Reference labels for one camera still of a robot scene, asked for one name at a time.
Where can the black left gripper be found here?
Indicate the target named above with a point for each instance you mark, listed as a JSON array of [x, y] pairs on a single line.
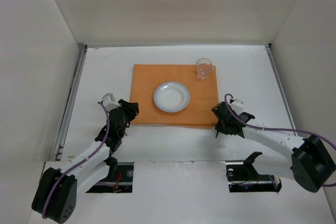
[[129, 107]]

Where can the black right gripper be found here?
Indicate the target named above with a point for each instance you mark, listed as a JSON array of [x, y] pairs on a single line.
[[221, 123]]

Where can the orange cloth placemat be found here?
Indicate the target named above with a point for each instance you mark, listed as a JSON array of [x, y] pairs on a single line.
[[203, 95]]

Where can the white round plate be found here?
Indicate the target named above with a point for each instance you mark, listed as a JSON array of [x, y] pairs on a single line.
[[171, 97]]

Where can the clear plastic cup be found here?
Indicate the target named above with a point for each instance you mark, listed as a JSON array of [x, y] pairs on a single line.
[[204, 68]]

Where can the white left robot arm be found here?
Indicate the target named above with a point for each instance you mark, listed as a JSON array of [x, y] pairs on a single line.
[[95, 170]]

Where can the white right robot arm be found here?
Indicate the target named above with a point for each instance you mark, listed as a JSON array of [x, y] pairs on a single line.
[[308, 161]]

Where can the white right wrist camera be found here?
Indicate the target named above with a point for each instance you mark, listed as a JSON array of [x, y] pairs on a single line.
[[236, 105]]

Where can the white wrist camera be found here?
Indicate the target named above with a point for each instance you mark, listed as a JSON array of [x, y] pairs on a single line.
[[109, 99], [236, 105]]

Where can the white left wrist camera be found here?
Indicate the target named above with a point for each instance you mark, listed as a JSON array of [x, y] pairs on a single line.
[[109, 99]]

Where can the left aluminium table rail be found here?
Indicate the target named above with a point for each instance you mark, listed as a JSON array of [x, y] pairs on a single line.
[[63, 130]]

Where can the aluminium table rail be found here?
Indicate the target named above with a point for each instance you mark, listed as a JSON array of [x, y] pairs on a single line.
[[63, 130], [284, 98]]

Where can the right aluminium table rail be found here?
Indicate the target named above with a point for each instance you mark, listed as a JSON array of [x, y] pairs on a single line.
[[284, 98]]

